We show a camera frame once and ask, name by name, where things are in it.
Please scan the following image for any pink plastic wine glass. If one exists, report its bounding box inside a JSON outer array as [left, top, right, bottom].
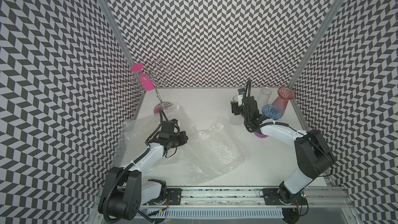
[[131, 63, 155, 92]]

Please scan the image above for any blue purple vase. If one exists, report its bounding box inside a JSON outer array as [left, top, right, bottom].
[[261, 104, 283, 120]]

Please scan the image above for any pink vase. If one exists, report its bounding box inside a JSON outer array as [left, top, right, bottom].
[[272, 87, 296, 115]]

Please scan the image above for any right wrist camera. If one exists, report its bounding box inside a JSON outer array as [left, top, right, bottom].
[[237, 88, 246, 106]]

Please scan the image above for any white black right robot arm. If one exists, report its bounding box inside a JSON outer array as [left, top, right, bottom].
[[230, 96, 336, 205]]

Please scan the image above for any clear glass vase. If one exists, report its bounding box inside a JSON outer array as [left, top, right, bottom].
[[257, 87, 272, 107]]

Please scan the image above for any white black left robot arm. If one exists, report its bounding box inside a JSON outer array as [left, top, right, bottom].
[[98, 119, 189, 224]]

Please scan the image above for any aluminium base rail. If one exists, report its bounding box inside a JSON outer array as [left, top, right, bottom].
[[96, 186, 352, 209]]

